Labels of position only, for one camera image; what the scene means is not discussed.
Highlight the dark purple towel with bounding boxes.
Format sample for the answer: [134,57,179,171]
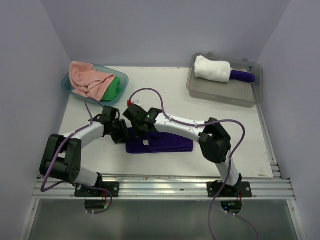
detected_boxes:
[125,127,194,154]

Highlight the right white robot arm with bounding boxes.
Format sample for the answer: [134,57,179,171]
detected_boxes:
[123,104,242,197]

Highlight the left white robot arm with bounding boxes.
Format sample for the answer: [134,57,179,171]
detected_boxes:
[39,114,130,197]

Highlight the green towel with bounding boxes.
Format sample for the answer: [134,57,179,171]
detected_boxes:
[101,76,122,102]

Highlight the teal plastic bin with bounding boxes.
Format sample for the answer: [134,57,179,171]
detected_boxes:
[61,64,129,106]

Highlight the pink towel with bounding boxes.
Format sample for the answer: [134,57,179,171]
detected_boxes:
[69,61,116,101]

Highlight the rolled white towel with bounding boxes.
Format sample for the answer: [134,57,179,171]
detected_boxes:
[194,55,233,83]

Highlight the rolled purple towel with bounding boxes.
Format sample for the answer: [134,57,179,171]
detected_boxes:
[229,70,255,83]

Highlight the grey transparent plastic tray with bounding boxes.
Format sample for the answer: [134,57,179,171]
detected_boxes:
[186,53,264,108]

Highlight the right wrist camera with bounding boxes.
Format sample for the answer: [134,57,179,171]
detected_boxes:
[123,104,147,123]

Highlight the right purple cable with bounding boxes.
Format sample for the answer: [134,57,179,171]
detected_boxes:
[129,87,258,240]

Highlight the purple cable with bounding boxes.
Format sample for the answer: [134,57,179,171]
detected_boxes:
[129,87,258,240]
[40,97,113,215]

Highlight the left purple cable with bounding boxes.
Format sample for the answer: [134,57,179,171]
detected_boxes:
[40,97,113,215]

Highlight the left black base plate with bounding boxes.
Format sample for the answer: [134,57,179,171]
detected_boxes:
[74,175,120,198]

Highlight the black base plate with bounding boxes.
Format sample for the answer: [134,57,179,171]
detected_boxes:
[74,175,120,198]
[206,180,253,198]

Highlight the aluminium mounting rail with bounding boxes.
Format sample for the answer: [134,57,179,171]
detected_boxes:
[32,163,296,201]

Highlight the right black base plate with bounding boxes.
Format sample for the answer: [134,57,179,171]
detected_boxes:
[206,180,253,198]

